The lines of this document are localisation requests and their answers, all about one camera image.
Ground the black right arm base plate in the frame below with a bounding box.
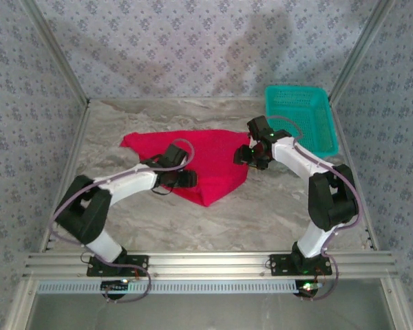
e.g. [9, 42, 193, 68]
[268, 253, 333, 277]

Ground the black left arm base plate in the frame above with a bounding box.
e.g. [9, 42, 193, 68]
[86, 254, 150, 278]

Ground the teal plastic basket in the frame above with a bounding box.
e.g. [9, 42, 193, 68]
[264, 85, 339, 160]

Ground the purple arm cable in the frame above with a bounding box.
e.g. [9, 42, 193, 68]
[50, 137, 195, 305]
[266, 115, 364, 303]

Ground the red t-shirt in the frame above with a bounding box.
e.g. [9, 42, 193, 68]
[119, 129, 254, 208]

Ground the slotted grey cable duct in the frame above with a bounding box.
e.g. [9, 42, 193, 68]
[36, 278, 319, 295]

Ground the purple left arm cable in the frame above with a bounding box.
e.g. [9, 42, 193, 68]
[50, 137, 195, 305]

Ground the aluminium frame post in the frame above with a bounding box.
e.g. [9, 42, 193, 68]
[20, 0, 91, 106]
[329, 0, 399, 102]

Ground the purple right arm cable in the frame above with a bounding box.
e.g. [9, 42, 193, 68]
[266, 115, 364, 303]

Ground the aluminium mounting rail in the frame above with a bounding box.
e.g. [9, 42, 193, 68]
[23, 250, 399, 278]

